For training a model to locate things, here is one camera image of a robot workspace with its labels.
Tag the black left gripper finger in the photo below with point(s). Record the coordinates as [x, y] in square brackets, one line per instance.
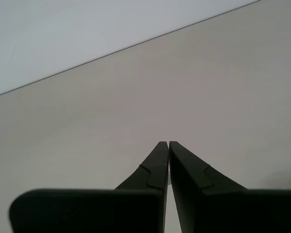
[92, 211]
[232, 213]

